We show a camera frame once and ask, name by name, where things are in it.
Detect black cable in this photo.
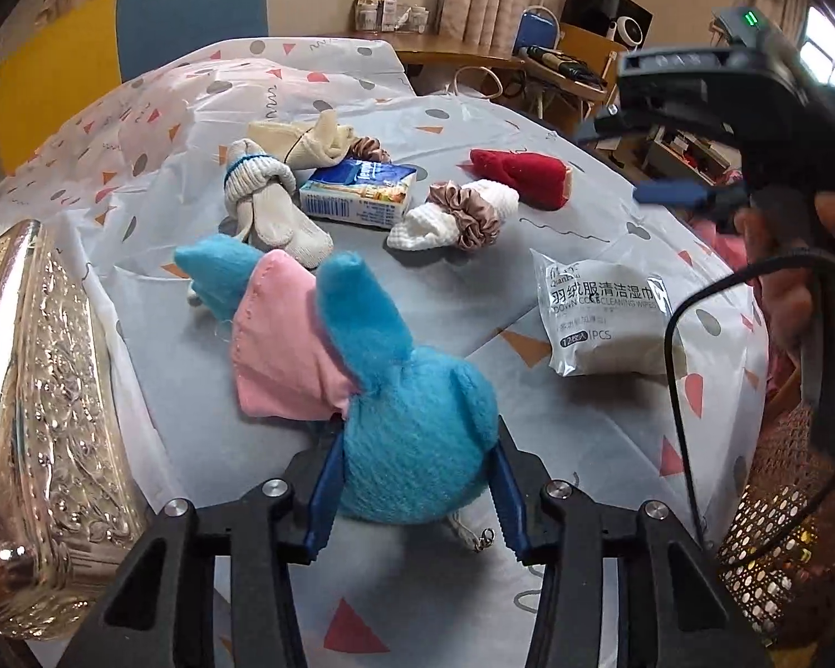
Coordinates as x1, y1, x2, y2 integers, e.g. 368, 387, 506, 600
664, 250, 829, 551

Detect brown satin scrunchie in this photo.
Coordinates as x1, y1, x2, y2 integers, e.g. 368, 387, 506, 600
428, 181, 505, 252

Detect cluttered low shelf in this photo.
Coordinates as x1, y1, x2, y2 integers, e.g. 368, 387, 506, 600
640, 125, 739, 182

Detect grey socks with blue band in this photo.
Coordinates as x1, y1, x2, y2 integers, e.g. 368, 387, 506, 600
221, 137, 335, 269

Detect dusty pink scrunchie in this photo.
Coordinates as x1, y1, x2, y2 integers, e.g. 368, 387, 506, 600
348, 135, 392, 164

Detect grey yellow blue chair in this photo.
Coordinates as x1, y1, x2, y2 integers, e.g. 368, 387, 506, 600
0, 0, 269, 175

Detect white wet wipes packet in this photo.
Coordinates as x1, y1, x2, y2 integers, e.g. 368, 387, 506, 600
530, 248, 690, 378

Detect cluster of small cartons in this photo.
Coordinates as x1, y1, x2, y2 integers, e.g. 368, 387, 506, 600
353, 0, 429, 35

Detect gold embossed tin tray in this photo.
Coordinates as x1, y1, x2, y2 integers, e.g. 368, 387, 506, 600
0, 219, 150, 641

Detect black bag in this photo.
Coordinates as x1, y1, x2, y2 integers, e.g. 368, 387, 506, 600
562, 0, 654, 39

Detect wooden desk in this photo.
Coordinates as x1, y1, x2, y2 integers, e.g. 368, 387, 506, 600
362, 31, 627, 119

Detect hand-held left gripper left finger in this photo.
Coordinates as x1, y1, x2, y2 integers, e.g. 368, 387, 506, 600
59, 431, 349, 668

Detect red socks pair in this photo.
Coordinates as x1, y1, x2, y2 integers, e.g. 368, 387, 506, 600
469, 148, 575, 210

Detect cream socks pair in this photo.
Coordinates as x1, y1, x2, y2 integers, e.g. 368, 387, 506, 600
245, 110, 357, 169

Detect blue plush toy pink ears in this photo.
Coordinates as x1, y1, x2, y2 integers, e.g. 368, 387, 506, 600
174, 233, 500, 552

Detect rattan chair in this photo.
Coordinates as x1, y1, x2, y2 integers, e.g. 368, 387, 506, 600
716, 404, 835, 648

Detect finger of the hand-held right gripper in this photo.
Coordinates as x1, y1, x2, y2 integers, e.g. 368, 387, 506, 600
633, 179, 721, 208
576, 115, 669, 141

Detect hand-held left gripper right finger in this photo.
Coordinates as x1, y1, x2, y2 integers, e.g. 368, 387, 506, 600
490, 417, 773, 668

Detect blue tissue packet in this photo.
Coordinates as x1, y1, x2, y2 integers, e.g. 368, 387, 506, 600
298, 158, 419, 227

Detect person's right hand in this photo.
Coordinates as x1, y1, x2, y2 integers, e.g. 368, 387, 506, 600
734, 188, 835, 335

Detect white socks pair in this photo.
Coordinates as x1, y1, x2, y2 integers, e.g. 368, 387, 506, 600
387, 179, 520, 252

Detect white round fan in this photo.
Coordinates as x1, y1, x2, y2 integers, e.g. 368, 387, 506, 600
608, 17, 647, 47

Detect blue folding chair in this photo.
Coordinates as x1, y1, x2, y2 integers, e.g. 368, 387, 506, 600
513, 7, 564, 57

